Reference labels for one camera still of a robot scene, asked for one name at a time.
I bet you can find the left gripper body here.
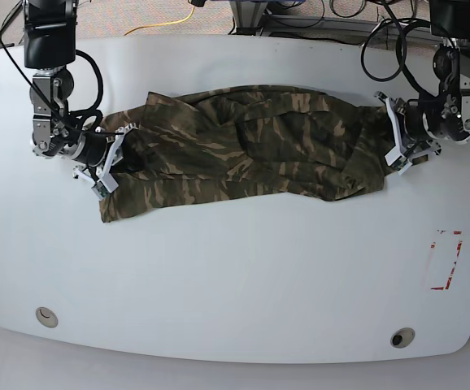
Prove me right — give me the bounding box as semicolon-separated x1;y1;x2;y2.
375;91;442;167

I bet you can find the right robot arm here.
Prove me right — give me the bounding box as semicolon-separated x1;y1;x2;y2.
23;0;136;199

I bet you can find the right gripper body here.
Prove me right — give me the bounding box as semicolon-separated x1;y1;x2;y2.
71;123;138;188

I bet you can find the white cable on floor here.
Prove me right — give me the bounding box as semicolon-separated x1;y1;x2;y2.
360;19;386;48

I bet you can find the aluminium frame stand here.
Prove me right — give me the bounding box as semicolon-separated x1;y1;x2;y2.
228;1;419;41

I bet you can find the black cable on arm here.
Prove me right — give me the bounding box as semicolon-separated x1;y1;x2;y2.
70;49;105;123
359;18;435;102

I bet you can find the red tape rectangle marking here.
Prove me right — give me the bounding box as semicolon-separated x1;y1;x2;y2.
423;230;463;291

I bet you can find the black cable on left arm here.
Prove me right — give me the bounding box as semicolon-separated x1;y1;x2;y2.
359;18;435;102

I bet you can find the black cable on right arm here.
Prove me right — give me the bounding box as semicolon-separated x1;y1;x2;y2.
70;49;105;123

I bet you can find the camouflage t-shirt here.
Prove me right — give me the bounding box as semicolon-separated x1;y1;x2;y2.
99;85;394;223

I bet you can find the yellow cable on floor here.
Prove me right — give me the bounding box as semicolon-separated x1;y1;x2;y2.
123;6;198;37

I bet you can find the right table grommet hole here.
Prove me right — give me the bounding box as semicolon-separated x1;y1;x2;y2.
390;327;416;349

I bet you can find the left table grommet hole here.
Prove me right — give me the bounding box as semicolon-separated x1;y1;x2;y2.
35;307;59;328

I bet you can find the table grommet hole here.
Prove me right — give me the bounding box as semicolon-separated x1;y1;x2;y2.
390;327;416;349
35;307;59;328

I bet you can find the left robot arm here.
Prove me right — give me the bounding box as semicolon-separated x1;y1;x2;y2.
372;1;470;172

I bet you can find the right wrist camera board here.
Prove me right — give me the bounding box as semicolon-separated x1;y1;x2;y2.
91;180;119;201

